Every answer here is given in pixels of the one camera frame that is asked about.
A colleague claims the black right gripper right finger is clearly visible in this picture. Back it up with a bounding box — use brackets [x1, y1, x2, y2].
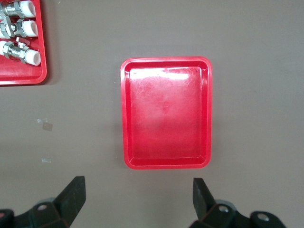
[191, 178, 288, 228]

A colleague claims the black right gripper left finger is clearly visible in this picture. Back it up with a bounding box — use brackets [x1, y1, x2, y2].
[0, 176, 86, 228]

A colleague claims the large red plastic tray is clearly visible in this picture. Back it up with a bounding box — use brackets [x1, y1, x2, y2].
[0, 0, 47, 86]

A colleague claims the small red plastic tray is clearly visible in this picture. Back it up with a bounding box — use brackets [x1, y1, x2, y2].
[120, 56, 213, 170]

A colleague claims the metal valve with white caps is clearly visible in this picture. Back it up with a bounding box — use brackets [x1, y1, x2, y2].
[0, 0, 37, 19]
[0, 37, 41, 67]
[0, 18, 38, 40]

